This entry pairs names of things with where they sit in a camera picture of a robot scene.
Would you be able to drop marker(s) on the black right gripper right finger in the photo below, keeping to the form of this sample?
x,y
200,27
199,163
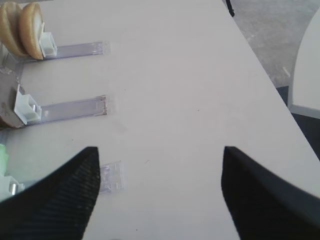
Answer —
x,y
262,205

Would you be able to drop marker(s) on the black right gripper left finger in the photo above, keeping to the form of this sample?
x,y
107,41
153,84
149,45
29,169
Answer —
x,y
59,206

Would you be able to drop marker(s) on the white pusher block lettuce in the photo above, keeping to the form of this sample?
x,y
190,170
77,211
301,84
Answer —
x,y
9,187

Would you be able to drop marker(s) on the green lettuce leaf upright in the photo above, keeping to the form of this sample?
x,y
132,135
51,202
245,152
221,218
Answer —
x,y
4,157

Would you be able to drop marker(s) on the white pusher block patties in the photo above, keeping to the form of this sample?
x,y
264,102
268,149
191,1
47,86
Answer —
x,y
26,108

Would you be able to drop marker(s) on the brown meat patty outer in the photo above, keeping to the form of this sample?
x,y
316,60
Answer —
x,y
8,92

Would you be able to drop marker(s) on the white round side table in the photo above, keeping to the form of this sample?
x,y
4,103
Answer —
x,y
304,91

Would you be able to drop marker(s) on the white pusher block buns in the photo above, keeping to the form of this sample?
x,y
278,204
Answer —
x,y
47,43

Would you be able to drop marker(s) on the golden bun half outer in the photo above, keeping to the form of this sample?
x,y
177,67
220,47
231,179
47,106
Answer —
x,y
30,27

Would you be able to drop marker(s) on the golden bun half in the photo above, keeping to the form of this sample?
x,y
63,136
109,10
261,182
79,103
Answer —
x,y
10,12
30,27

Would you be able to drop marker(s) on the golden bun half inner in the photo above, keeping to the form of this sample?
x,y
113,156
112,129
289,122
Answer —
x,y
10,12

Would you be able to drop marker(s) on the clear rail for lettuce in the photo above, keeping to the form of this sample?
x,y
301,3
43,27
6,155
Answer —
x,y
111,177

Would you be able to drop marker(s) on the clear rail for patties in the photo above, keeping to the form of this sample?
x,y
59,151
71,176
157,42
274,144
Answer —
x,y
91,107

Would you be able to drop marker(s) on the long clear rail right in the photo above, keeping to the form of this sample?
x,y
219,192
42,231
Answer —
x,y
9,64

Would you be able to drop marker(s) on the clear rail for buns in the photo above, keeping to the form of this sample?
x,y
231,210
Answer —
x,y
81,50

